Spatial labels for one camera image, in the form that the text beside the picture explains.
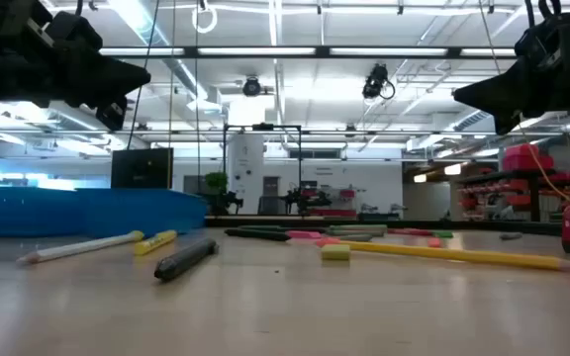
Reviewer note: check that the grey crayon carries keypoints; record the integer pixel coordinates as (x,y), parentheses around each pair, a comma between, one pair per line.
(511,236)
(359,233)

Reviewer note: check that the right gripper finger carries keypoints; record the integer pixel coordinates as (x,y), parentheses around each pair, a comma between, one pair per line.
(505,109)
(507,86)

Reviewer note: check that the yellow highlighter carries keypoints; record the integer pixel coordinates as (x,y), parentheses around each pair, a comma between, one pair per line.
(155,242)

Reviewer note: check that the round black ceiling device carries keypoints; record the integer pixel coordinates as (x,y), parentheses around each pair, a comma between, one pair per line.
(252,87)

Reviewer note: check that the background robot arms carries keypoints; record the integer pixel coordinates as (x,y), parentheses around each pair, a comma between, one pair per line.
(305,200)
(228,202)

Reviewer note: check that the red storage box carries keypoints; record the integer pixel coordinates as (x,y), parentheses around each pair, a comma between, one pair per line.
(525,158)

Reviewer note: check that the dark green marker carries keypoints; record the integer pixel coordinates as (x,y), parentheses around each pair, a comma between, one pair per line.
(275,227)

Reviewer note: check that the slim black pen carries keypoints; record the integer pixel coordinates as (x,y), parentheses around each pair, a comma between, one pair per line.
(186,259)

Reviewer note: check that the black monitor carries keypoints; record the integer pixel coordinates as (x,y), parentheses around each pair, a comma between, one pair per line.
(141,168)

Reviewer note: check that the hanging black ceiling camera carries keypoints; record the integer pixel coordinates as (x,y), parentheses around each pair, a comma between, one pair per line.
(375,81)

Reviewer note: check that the shelf with red bins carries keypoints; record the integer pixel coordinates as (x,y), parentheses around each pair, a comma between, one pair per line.
(517,185)

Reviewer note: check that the white column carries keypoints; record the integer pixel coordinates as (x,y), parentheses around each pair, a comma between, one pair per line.
(245,168)

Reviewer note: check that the pink eraser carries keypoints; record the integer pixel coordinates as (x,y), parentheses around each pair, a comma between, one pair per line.
(305,235)

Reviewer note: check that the yellow pencil with orange cap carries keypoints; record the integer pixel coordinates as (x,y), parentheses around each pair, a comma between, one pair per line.
(463,255)

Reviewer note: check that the black background station frame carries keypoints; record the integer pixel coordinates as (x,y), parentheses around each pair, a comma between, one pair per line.
(262,126)

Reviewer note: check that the row of red bins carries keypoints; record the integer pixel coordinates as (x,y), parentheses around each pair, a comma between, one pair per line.
(334,212)

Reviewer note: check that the blue plastic bin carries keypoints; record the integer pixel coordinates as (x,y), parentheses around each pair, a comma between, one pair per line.
(18,212)
(117,212)
(197,210)

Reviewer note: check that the silver pen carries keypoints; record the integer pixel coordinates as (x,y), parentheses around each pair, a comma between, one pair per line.
(77,248)

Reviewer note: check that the grey door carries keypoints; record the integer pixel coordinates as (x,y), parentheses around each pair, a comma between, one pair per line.
(271,195)

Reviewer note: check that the overhead beam with light strips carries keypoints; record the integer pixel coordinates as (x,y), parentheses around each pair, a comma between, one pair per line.
(322,51)

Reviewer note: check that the yellow-green eraser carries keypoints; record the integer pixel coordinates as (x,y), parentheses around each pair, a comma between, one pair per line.
(335,252)

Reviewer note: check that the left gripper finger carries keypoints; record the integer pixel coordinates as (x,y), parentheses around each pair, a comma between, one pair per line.
(112,94)
(92,66)

